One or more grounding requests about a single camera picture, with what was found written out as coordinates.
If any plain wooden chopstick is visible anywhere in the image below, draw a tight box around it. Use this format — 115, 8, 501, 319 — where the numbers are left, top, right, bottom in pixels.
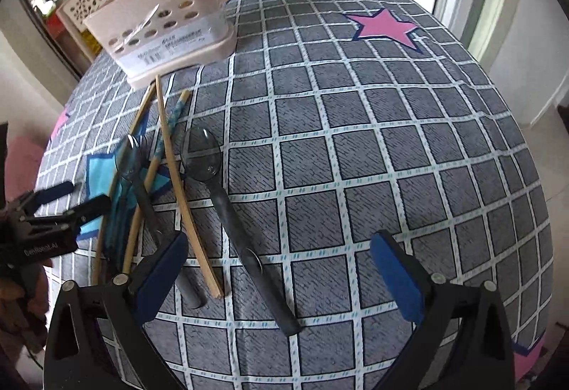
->
154, 73, 225, 301

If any beige utensil holder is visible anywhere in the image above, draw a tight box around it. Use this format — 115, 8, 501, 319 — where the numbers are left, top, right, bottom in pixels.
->
84, 0, 236, 91

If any person's left hand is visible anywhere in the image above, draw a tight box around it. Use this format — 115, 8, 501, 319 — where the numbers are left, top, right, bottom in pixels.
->
1, 263, 46, 338

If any dark plastic spoon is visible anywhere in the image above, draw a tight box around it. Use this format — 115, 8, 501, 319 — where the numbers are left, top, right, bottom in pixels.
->
182, 127, 302, 337

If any blue patterned chopstick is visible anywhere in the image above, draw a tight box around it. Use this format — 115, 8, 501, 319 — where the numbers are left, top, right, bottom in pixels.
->
122, 90, 191, 274

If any grey checked tablecloth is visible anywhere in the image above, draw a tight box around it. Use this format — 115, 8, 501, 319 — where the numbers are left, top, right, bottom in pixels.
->
37, 0, 553, 389

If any pink plastic stool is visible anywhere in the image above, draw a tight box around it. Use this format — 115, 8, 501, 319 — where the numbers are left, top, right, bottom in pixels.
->
5, 137, 44, 201

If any dark translucent spoon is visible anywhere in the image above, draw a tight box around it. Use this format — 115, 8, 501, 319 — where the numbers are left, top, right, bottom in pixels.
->
115, 134, 203, 309

